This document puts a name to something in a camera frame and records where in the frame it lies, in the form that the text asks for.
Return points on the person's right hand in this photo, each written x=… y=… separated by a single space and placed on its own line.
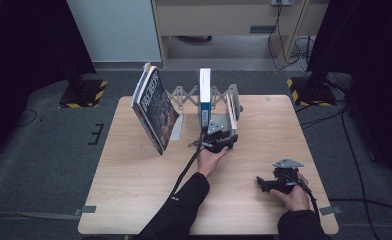
x=297 y=200

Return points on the person's left hand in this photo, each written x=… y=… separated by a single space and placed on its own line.
x=209 y=161

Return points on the grey tape piece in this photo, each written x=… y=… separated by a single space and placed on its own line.
x=332 y=210
x=85 y=210

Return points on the white power strip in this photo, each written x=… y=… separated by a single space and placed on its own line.
x=282 y=2

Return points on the light wooden desk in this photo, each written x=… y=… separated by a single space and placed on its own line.
x=217 y=16

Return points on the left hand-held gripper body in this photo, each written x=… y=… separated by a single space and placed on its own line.
x=219 y=141

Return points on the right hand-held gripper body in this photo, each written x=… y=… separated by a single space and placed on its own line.
x=285 y=178

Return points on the black curtain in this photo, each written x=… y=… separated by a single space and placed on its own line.
x=377 y=66
x=24 y=66

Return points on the dark cover book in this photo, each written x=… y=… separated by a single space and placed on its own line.
x=157 y=113

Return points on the white cabinet panel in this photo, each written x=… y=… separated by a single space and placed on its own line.
x=114 y=30

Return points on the yellow black striped stand base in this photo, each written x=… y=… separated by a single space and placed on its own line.
x=84 y=95
x=312 y=93

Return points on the thick blue book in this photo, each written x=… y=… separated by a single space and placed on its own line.
x=204 y=90

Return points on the grey metal expandable book rack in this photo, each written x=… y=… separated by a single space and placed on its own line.
x=184 y=96

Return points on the thin white book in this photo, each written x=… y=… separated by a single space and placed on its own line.
x=140 y=80

